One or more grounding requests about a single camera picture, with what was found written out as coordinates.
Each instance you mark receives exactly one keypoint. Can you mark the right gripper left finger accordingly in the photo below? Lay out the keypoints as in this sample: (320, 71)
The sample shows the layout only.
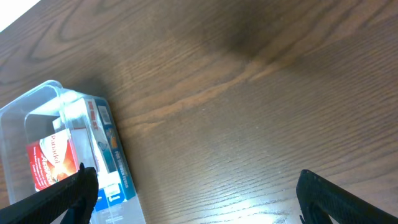
(74, 198)

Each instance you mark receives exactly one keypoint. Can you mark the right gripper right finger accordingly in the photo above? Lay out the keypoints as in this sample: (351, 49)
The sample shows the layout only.
(321, 201)

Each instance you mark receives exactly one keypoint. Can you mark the blue medicine box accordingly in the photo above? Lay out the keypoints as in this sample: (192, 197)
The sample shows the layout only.
(115, 182)

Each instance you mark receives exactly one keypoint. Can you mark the red Panadol box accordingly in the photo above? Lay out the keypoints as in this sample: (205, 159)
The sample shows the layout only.
(52, 159)

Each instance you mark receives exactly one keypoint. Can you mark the clear plastic container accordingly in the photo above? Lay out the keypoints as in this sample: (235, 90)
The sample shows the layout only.
(46, 134)

